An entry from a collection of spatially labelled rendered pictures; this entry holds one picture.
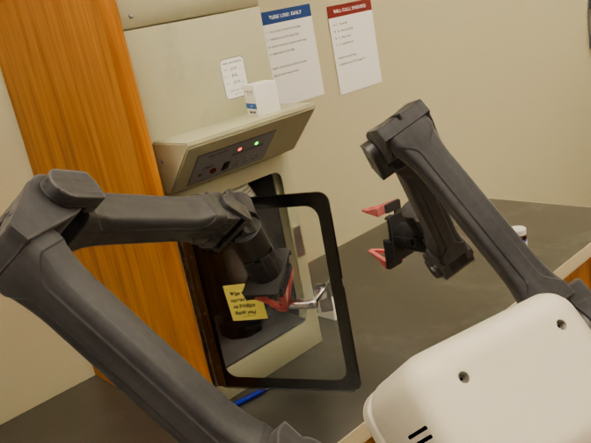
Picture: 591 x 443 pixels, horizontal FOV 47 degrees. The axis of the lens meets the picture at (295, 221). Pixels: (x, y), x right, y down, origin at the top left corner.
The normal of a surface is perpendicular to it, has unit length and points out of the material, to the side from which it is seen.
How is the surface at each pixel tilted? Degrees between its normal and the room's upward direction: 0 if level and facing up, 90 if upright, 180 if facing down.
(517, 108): 90
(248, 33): 90
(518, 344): 48
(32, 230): 53
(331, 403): 0
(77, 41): 90
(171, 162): 90
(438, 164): 59
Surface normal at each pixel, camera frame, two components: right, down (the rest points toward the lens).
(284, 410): -0.18, -0.94
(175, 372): 0.67, -0.66
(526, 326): 0.19, -0.60
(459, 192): -0.17, -0.22
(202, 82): 0.68, 0.11
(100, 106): -0.72, 0.33
